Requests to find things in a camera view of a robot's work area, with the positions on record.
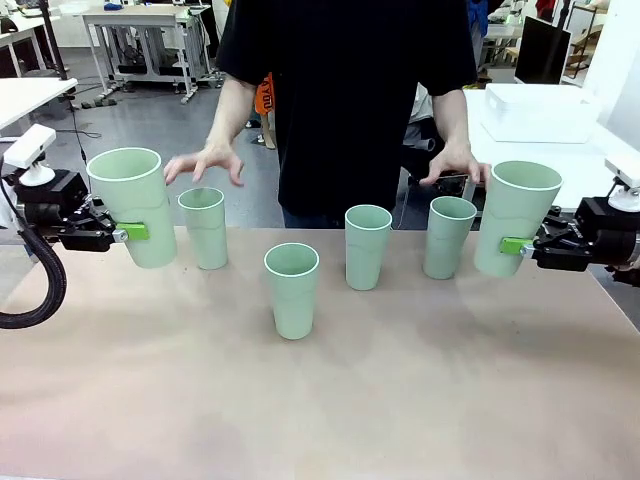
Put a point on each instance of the white plastic basket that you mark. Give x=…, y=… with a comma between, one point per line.
x=540, y=115

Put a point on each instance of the white desk with dark legs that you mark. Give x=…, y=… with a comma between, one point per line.
x=20, y=25

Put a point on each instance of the person's right forearm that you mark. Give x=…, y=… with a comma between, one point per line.
x=232, y=110

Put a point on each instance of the black metal pole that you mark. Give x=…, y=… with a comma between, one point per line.
x=52, y=40

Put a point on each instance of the black computer monitor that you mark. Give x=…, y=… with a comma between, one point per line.
x=542, y=50

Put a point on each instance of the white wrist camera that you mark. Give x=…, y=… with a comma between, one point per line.
x=625, y=170
x=30, y=145

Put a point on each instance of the white side table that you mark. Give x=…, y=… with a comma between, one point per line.
x=500, y=165

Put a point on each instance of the pale green plastic cup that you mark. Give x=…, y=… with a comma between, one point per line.
x=515, y=210
x=445, y=240
x=291, y=295
x=207, y=235
x=367, y=250
x=135, y=200

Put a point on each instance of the person's left hand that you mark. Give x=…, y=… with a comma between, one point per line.
x=455, y=160

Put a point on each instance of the person's right hand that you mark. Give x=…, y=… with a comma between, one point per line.
x=210, y=160

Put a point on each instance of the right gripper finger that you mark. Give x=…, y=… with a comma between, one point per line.
x=560, y=222
x=515, y=245

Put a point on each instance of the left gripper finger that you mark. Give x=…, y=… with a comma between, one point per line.
x=95, y=215
x=132, y=232

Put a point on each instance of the white table with rounded corner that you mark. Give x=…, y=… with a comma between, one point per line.
x=30, y=97

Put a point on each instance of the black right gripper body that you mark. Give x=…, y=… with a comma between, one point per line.
x=610, y=230

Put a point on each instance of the white metal frame desk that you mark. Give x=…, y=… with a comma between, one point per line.
x=135, y=17

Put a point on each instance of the person in black T-shirt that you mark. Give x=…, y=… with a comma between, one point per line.
x=345, y=100

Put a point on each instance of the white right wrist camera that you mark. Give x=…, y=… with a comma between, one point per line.
x=625, y=170

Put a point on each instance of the wooden shelf rack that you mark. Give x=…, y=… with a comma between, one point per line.
x=587, y=40

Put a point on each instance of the blue jacket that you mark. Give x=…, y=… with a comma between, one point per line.
x=477, y=15

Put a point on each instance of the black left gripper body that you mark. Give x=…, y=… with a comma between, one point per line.
x=50, y=200

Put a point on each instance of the mannequin yellow jacket orange shorts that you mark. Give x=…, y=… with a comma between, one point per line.
x=264, y=95

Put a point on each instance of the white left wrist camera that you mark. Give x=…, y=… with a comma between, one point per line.
x=30, y=145

